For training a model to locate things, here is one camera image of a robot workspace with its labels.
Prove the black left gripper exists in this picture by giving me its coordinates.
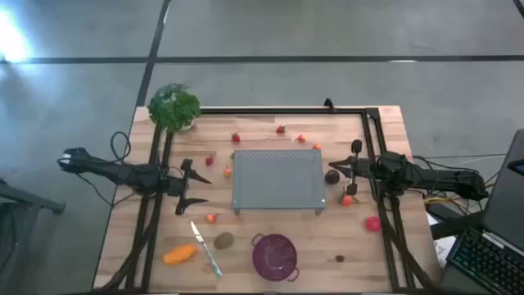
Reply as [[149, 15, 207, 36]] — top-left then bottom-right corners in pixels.
[[167, 158, 213, 216]]

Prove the yellow cable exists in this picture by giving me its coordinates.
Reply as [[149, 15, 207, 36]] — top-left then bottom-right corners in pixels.
[[423, 195, 468, 206]]

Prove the green plant in white pot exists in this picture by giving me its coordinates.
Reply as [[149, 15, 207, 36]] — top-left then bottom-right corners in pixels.
[[147, 83, 202, 134]]

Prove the dark grey metal stand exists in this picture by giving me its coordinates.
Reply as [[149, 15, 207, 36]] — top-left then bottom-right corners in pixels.
[[0, 178, 66, 295]]

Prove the red round fruit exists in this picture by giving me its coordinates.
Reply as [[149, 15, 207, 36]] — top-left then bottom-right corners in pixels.
[[364, 216, 382, 234]]

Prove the purple colander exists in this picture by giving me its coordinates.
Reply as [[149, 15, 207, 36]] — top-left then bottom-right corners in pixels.
[[251, 232, 300, 283]]

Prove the black power adapter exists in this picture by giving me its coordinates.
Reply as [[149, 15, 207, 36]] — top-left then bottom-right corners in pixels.
[[427, 203, 455, 220]]

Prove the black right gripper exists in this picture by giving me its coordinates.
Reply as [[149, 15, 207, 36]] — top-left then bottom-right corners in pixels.
[[327, 138, 372, 197]]

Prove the orange fruit with green leaves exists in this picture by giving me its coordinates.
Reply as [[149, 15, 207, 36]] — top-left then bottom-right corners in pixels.
[[337, 188, 360, 208]]

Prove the grey perforated metal shelf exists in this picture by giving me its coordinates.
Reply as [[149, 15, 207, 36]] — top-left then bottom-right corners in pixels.
[[231, 148, 328, 217]]

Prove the grey laptop with lit keyboard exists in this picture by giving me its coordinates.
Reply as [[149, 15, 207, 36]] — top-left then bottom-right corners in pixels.
[[440, 129, 524, 295]]

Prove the knife with patterned handle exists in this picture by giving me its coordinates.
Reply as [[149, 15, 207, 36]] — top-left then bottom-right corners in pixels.
[[190, 220, 224, 279]]

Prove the brown kiwi fruit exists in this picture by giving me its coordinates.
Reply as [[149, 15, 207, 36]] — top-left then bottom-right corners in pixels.
[[213, 231, 235, 251]]

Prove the orange oblong fruit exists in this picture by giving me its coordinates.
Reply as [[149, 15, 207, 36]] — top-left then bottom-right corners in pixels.
[[161, 243, 198, 266]]

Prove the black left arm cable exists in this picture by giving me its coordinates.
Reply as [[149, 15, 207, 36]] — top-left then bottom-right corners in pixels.
[[109, 130, 133, 164]]

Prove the white paper sheet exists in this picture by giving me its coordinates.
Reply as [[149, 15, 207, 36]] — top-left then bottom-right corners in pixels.
[[425, 212, 455, 270]]

